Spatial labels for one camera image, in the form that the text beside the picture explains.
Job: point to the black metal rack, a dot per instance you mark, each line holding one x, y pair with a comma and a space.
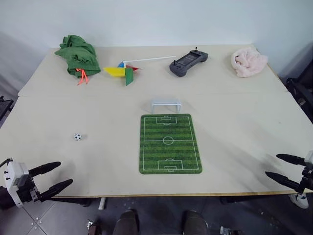
5, 107

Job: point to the colourful pinwheel with white stick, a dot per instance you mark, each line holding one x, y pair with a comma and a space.
122, 71

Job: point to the grey handheld remote controller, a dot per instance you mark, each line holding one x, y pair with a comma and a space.
187, 62

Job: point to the small grey toy goal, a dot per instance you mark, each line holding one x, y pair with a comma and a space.
166, 102

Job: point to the pink fluffy towel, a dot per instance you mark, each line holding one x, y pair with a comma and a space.
248, 62

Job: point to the dark rounded shape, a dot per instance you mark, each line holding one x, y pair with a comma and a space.
195, 224
126, 224

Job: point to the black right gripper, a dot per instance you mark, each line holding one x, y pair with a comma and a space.
304, 180

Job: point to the small caster wheel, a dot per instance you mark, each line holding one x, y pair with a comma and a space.
92, 226

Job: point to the white shoe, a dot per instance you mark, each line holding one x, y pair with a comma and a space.
301, 202

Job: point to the green soccer field mat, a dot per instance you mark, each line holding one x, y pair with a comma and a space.
170, 144

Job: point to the tiny soccer ball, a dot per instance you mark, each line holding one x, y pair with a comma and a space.
78, 137

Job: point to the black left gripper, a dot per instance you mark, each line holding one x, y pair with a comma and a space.
27, 189

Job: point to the white table leg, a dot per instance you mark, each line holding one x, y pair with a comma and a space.
102, 203

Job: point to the black equipment stand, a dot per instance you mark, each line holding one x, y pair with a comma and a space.
302, 85

